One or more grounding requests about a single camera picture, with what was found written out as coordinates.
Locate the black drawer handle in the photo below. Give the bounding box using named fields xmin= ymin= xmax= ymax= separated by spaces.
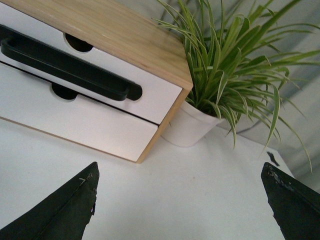
xmin=0 ymin=25 xmax=143 ymax=101

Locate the wooden drawer cabinet frame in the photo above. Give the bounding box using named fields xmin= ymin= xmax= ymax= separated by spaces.
xmin=0 ymin=0 xmax=193 ymax=163

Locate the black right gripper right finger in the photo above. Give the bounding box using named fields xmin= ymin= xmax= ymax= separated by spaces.
xmin=260 ymin=162 xmax=320 ymax=240

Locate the right spider plant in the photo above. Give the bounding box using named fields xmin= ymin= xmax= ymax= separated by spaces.
xmin=152 ymin=0 xmax=320 ymax=173

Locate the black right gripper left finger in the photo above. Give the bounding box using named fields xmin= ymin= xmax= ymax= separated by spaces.
xmin=0 ymin=161 xmax=100 ymax=240

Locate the white drawer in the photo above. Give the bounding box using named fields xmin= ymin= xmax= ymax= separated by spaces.
xmin=0 ymin=3 xmax=182 ymax=124
xmin=0 ymin=64 xmax=158 ymax=162

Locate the right white plant pot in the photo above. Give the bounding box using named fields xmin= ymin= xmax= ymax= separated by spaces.
xmin=161 ymin=101 xmax=224 ymax=148

